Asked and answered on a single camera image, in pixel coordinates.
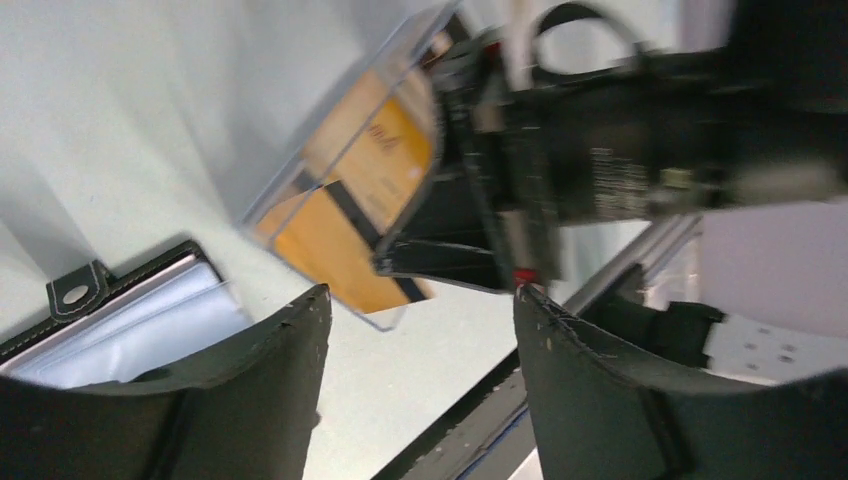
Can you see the clear plastic card tray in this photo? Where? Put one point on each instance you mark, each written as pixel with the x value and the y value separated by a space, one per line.
pixel 394 38

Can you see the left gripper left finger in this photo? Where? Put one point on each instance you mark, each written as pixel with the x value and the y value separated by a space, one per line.
pixel 243 408

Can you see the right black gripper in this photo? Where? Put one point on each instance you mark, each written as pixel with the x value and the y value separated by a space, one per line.
pixel 612 145

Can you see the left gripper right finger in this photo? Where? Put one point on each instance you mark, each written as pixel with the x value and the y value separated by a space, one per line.
pixel 603 408

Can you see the black card holder wallet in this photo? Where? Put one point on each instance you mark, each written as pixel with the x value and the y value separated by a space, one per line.
pixel 104 327

